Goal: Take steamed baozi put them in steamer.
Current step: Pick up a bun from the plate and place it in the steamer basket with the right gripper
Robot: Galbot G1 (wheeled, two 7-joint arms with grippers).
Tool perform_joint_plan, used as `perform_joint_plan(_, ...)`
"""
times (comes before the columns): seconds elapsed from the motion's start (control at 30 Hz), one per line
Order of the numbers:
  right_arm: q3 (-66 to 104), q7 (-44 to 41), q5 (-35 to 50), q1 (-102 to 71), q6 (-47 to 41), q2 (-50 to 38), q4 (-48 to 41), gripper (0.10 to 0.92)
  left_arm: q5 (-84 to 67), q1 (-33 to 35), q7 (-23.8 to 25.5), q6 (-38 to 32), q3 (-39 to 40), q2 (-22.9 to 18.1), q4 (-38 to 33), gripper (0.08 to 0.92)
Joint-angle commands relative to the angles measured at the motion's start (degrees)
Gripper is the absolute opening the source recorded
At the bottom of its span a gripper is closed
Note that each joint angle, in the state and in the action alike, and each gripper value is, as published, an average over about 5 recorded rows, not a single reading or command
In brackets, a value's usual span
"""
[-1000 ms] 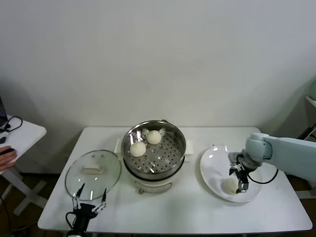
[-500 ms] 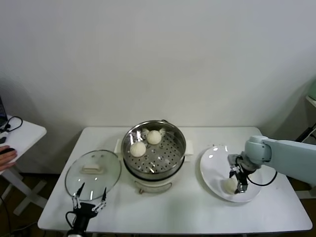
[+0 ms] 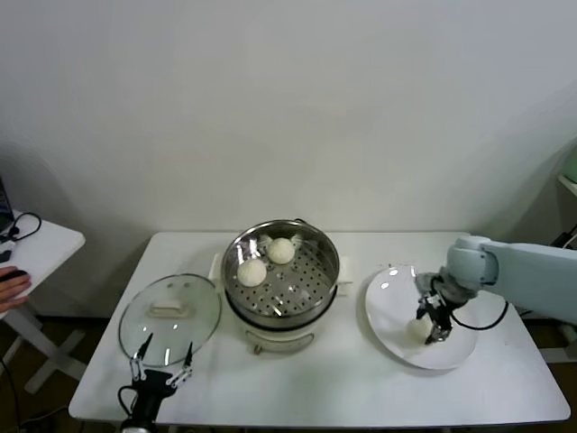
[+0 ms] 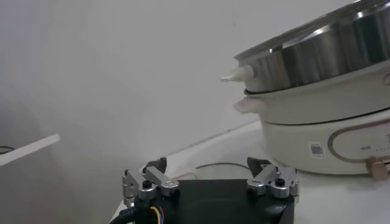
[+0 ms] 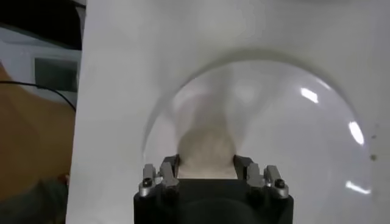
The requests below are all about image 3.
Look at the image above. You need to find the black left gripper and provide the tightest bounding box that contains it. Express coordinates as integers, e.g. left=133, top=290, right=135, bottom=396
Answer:
left=129, top=332, right=194, bottom=420

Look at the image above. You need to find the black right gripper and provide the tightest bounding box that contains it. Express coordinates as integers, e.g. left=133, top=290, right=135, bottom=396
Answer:
left=414, top=292, right=454, bottom=346

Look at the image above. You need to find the white steamed baozi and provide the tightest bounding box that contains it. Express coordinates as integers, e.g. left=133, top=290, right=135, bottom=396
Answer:
left=237, top=259, right=267, bottom=288
left=267, top=237, right=296, bottom=265
left=405, top=318, right=432, bottom=346

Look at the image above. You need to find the glass pot lid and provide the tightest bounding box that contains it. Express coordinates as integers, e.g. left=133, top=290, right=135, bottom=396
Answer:
left=117, top=272, right=223, bottom=367

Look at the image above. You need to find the stainless steel steamer basket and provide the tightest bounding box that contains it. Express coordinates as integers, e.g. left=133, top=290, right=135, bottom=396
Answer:
left=221, top=218, right=340, bottom=328

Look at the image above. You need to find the person's bare hand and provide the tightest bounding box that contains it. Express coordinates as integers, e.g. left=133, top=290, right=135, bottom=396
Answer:
left=0, top=265, right=33, bottom=313

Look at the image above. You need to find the white round plate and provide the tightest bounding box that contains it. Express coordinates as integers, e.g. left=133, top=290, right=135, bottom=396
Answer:
left=362, top=265, right=478, bottom=372

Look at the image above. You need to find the cream electric cooker base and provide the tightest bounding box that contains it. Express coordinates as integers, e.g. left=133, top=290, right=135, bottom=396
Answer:
left=207, top=252, right=355, bottom=357

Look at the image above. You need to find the white side table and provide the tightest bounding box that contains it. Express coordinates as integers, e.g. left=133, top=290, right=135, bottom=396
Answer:
left=0, top=209, right=87, bottom=394

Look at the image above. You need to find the white shelf board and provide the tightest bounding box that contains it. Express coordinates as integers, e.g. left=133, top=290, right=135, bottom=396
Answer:
left=556, top=173, right=577, bottom=198

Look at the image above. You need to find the dark laptop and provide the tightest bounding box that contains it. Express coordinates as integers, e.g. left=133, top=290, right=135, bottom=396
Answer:
left=0, top=175, right=14, bottom=234

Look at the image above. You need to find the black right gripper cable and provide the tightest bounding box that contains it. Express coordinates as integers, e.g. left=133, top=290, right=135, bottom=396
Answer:
left=450, top=299, right=510, bottom=330

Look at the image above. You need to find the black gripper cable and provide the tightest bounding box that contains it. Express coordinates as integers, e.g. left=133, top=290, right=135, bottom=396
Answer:
left=450, top=299, right=510, bottom=330
left=117, top=383, right=139, bottom=414

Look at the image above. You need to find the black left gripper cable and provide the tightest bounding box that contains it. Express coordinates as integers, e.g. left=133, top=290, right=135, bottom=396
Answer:
left=117, top=383, right=139, bottom=414

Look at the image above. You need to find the white furniture leg frame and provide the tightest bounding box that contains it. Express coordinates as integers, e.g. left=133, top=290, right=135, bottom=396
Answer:
left=538, top=322, right=577, bottom=366

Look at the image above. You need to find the black power cable with adapter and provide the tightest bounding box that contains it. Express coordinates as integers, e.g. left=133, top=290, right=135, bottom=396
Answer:
left=511, top=225, right=577, bottom=317

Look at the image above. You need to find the black floor cable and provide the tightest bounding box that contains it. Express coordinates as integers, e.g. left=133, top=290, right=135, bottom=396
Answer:
left=0, top=358, right=69, bottom=428

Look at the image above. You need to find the black headset cable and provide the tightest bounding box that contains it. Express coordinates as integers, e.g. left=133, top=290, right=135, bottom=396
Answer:
left=0, top=211, right=42, bottom=247

